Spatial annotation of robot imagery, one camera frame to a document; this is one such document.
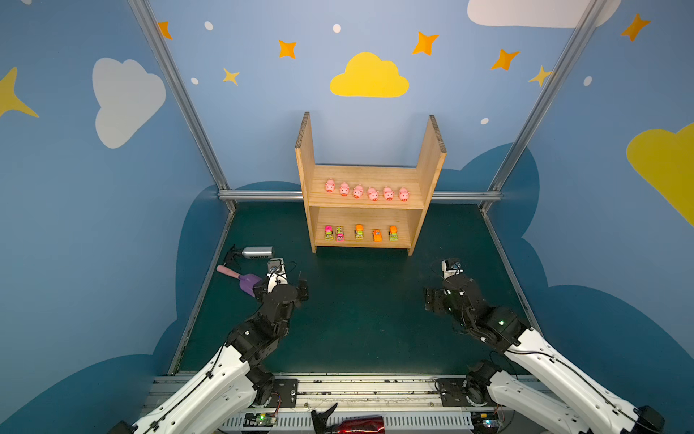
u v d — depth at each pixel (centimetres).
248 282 94
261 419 70
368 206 85
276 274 63
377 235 101
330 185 86
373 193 84
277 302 55
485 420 71
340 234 101
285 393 74
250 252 102
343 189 86
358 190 84
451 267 67
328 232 101
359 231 101
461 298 55
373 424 67
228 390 59
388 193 84
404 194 84
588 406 42
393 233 101
